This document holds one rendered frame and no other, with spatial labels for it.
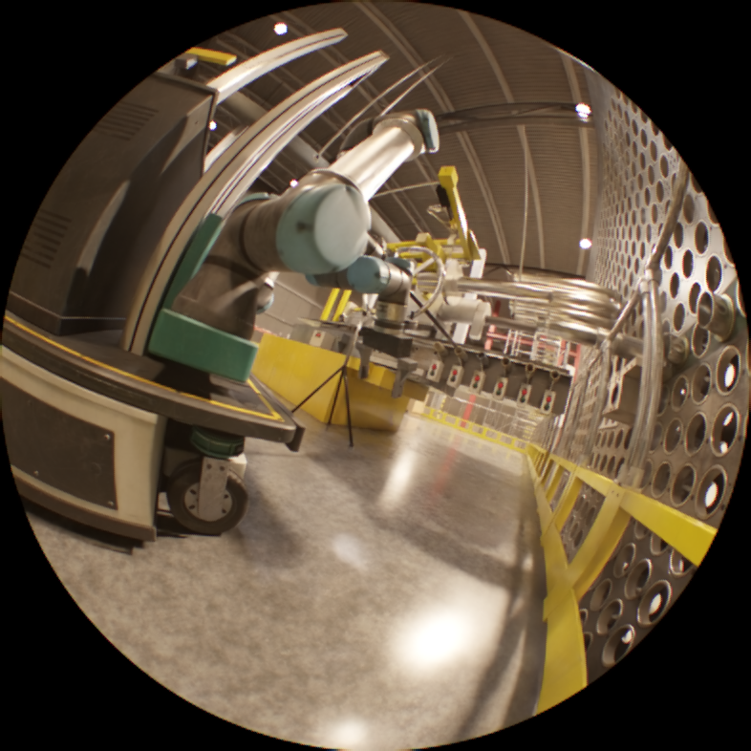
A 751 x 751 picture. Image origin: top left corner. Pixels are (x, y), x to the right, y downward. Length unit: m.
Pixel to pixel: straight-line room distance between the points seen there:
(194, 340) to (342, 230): 0.23
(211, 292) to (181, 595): 0.48
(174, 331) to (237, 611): 0.44
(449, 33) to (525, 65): 2.13
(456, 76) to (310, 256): 9.15
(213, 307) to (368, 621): 0.59
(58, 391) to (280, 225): 0.37
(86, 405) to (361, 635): 0.55
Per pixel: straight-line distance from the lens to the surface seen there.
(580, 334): 2.10
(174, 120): 0.58
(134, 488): 0.43
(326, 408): 2.00
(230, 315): 0.36
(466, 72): 9.23
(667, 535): 0.48
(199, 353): 0.35
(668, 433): 2.13
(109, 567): 0.53
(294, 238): 0.28
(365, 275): 0.46
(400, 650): 0.53
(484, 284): 1.90
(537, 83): 9.18
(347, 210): 0.31
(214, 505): 0.52
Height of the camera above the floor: 0.42
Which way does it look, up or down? 3 degrees up
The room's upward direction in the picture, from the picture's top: 20 degrees clockwise
